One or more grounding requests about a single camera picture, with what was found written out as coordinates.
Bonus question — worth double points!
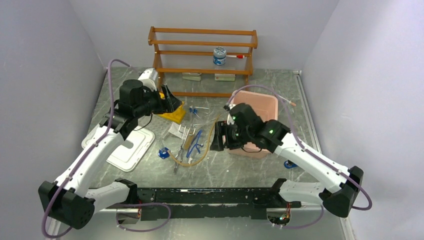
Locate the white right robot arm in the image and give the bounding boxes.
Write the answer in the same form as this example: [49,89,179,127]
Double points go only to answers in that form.
[209,103,364,218]

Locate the wooden shelf rack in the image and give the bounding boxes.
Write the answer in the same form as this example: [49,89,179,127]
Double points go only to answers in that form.
[147,26,258,86]

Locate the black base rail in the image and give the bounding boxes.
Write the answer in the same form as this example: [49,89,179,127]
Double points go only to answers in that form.
[105,187,302,222]

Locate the blue capped test tube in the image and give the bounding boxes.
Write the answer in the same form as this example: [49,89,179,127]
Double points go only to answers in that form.
[189,106,209,120]

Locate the tan rubber tubing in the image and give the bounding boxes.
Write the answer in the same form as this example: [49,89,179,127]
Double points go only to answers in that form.
[168,112,222,168]

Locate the blue stapler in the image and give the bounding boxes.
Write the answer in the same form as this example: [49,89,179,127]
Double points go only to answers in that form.
[283,160,297,169]

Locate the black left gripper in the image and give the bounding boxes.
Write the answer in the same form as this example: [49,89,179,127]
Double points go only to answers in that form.
[134,83,182,118]

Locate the glass rod orange tip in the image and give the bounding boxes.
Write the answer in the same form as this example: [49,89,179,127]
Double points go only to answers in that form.
[277,95,297,107]

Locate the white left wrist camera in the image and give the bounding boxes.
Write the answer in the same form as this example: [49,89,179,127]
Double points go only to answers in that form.
[138,68,158,91]

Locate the white box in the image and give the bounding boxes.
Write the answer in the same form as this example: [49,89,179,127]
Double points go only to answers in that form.
[182,72,202,82]
[214,73,236,82]

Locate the blue safety glasses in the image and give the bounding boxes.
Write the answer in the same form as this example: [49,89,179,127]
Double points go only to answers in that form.
[186,129,203,159]

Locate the yellow test tube rack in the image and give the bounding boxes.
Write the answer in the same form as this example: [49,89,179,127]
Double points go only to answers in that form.
[154,92,186,124]

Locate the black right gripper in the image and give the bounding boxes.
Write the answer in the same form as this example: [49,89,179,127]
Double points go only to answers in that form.
[210,120,253,151]

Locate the white plastic lid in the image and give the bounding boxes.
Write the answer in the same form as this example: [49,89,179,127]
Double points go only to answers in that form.
[81,124,156,173]

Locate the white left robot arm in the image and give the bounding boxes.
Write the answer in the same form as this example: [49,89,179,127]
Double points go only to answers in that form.
[38,79,183,237]

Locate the white box left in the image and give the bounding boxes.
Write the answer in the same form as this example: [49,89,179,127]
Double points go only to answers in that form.
[182,72,202,82]

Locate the white box right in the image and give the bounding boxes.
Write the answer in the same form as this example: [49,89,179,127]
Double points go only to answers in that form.
[214,73,236,82]

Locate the pink plastic bin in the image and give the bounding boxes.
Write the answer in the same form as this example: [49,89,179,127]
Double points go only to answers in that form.
[226,90,278,159]

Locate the metal crucible tongs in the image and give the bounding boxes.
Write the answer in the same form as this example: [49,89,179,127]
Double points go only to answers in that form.
[173,125,196,174]

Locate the graduated cylinder blue base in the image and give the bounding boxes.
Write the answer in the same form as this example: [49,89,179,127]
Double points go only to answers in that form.
[158,128,182,159]

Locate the blue white jar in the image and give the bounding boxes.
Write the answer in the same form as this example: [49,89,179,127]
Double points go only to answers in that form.
[213,46,227,66]

